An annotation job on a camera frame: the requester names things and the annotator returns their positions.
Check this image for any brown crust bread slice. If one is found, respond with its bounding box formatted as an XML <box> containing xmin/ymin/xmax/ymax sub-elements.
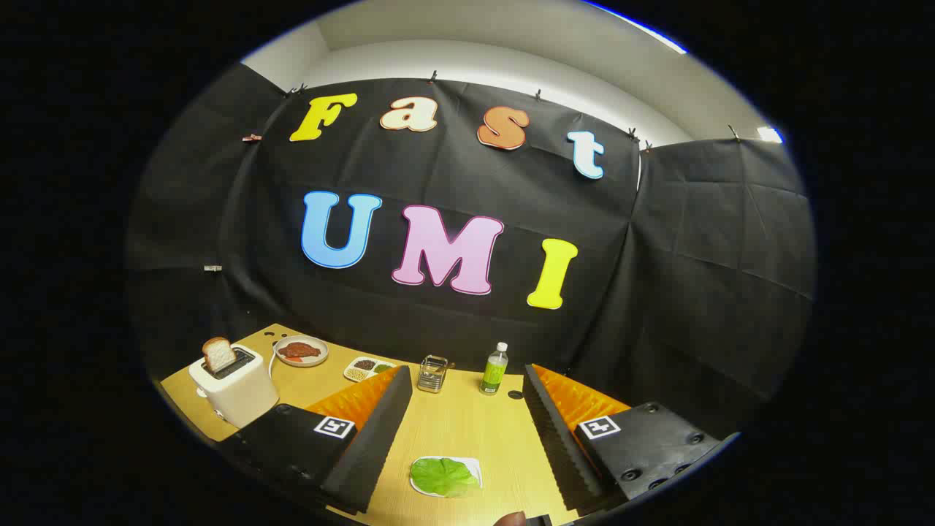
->
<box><xmin>202</xmin><ymin>337</ymin><xmax>237</xmax><ymax>373</ymax></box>

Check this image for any round white plate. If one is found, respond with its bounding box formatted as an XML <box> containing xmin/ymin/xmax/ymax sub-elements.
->
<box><xmin>273</xmin><ymin>335</ymin><xmax>329</xmax><ymax>367</ymax></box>

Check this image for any green lettuce leaf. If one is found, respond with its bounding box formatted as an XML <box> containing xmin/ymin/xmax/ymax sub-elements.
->
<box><xmin>410</xmin><ymin>457</ymin><xmax>480</xmax><ymax>499</ymax></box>

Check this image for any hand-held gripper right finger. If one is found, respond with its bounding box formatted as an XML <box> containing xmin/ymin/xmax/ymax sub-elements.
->
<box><xmin>522</xmin><ymin>363</ymin><xmax>739</xmax><ymax>516</ymax></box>

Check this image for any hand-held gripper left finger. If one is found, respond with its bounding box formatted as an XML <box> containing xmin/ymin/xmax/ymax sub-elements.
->
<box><xmin>219</xmin><ymin>365</ymin><xmax>413</xmax><ymax>516</ymax></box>

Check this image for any white toaster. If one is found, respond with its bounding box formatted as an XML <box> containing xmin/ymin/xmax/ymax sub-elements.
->
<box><xmin>188</xmin><ymin>345</ymin><xmax>280</xmax><ymax>429</ymax></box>

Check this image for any white divided bean tray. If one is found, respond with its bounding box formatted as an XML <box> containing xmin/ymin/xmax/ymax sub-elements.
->
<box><xmin>343</xmin><ymin>356</ymin><xmax>397</xmax><ymax>383</ymax></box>

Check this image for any white square plate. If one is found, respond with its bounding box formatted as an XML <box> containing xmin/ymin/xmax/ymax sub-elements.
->
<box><xmin>411</xmin><ymin>456</ymin><xmax>484</xmax><ymax>498</ymax></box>

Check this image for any green label plastic bottle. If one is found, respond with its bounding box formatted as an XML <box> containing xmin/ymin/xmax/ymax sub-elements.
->
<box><xmin>479</xmin><ymin>342</ymin><xmax>509</xmax><ymax>396</ymax></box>

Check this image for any metal wire holder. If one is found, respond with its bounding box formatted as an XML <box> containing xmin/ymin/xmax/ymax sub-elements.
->
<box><xmin>417</xmin><ymin>355</ymin><xmax>449</xmax><ymax>394</ymax></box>

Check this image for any black backdrop cloth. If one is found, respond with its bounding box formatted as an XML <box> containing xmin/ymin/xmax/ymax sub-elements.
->
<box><xmin>124</xmin><ymin>62</ymin><xmax>817</xmax><ymax>410</ymax></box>

